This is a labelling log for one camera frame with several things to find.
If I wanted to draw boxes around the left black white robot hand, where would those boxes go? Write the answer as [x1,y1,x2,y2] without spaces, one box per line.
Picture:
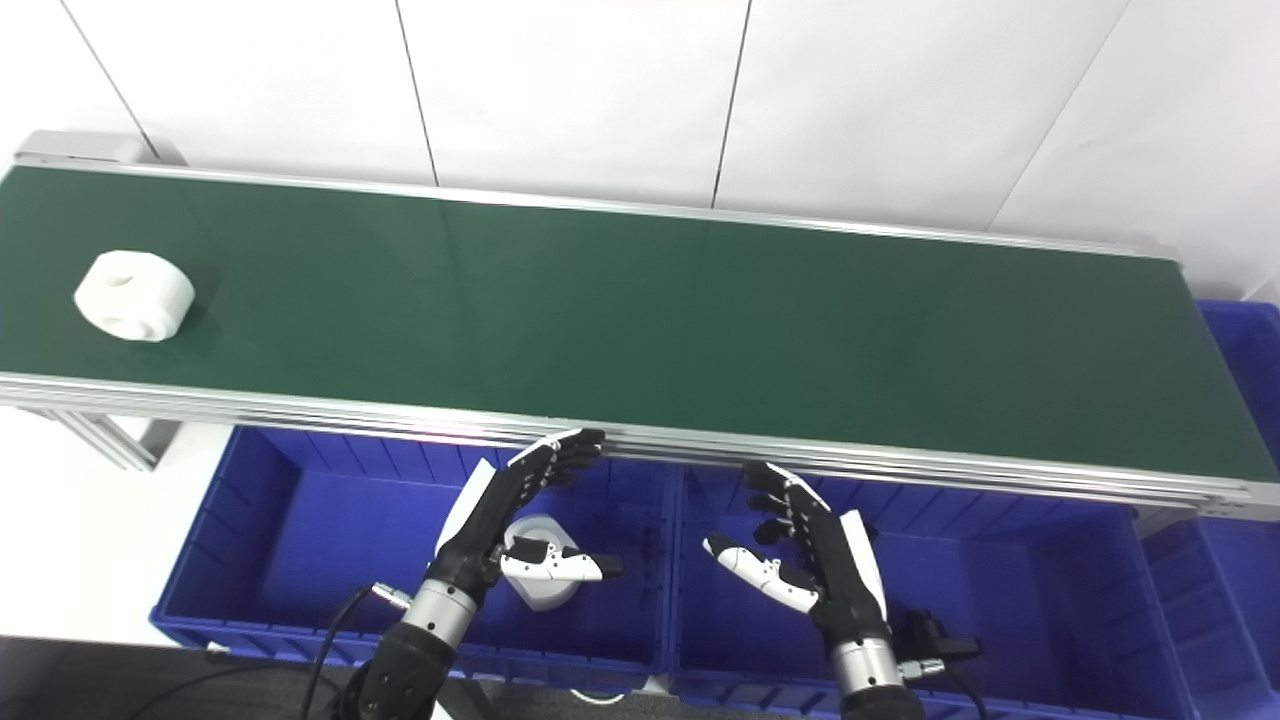
[432,428,624,599]

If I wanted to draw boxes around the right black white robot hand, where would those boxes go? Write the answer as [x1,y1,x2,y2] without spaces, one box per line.
[702,461,891,646]

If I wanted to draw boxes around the white round plastic part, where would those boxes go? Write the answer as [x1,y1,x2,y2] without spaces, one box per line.
[499,514,585,613]
[73,250,196,343]

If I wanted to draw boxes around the blue plastic bin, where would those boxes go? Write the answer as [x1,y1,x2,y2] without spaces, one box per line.
[1140,300,1280,720]
[664,464,1201,720]
[150,425,683,674]

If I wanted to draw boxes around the green conveyor belt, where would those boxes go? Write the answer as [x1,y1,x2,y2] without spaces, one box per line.
[0,165,1280,484]
[0,130,1280,522]

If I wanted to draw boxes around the aluminium conveyor leg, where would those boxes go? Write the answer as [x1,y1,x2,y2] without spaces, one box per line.
[18,405,183,472]

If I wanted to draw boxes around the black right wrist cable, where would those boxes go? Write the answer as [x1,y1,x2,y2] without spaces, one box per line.
[895,610,991,720]

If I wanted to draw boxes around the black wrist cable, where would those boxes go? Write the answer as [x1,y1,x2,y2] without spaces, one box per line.
[130,583,413,720]
[895,610,991,720]

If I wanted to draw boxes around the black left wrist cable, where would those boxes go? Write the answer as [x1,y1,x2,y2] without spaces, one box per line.
[130,583,413,720]

